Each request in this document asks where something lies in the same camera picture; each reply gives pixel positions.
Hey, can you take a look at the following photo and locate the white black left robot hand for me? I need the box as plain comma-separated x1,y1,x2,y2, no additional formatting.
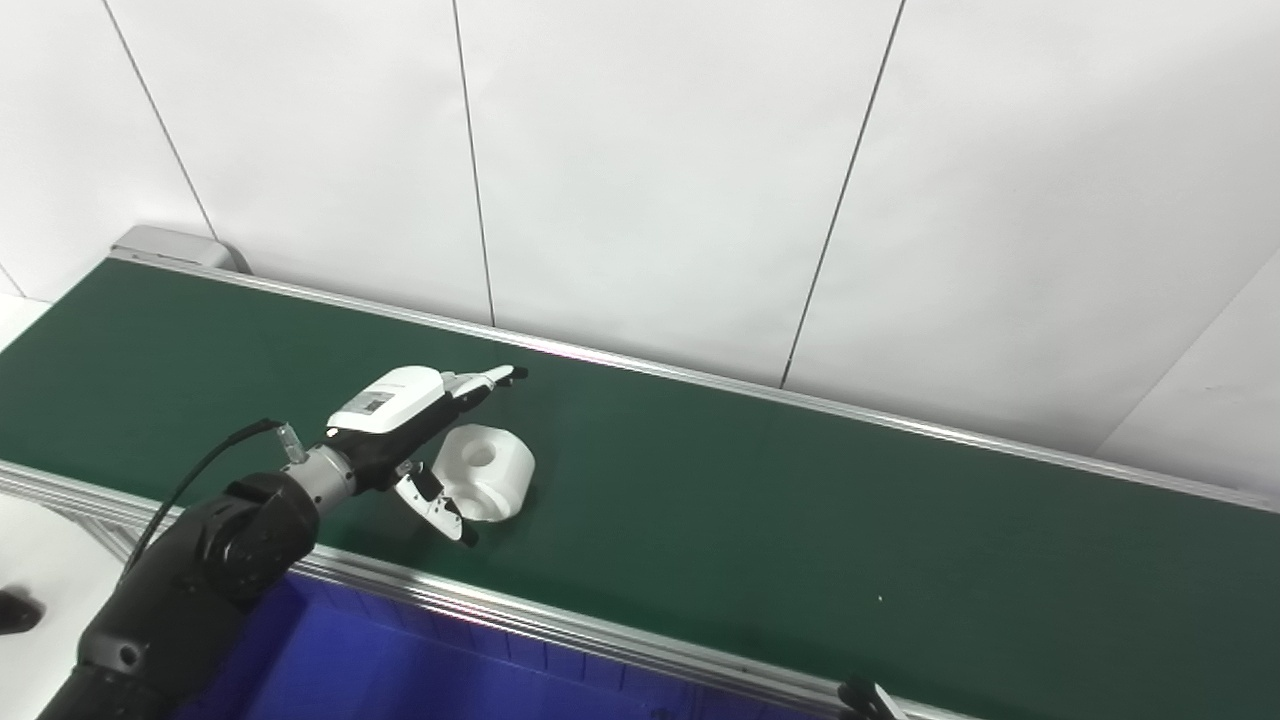
325,365,530,548

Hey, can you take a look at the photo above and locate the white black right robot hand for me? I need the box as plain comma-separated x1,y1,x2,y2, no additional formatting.
838,679,907,720

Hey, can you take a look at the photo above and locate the white plastic cylindrical part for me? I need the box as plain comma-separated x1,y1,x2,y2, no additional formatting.
434,424,537,524

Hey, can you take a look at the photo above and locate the green conveyor belt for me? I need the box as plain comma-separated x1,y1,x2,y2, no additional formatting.
0,245,1280,720
0,258,1280,720

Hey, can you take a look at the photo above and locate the blue plastic bin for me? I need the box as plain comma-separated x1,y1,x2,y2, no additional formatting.
175,575,836,720

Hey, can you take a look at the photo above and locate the grey conveyor motor housing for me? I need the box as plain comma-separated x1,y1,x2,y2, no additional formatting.
109,225,252,274

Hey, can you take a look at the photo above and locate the small black floor object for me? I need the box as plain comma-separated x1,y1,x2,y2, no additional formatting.
0,590,47,637

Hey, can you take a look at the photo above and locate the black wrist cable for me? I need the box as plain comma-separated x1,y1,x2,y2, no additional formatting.
118,418,307,586

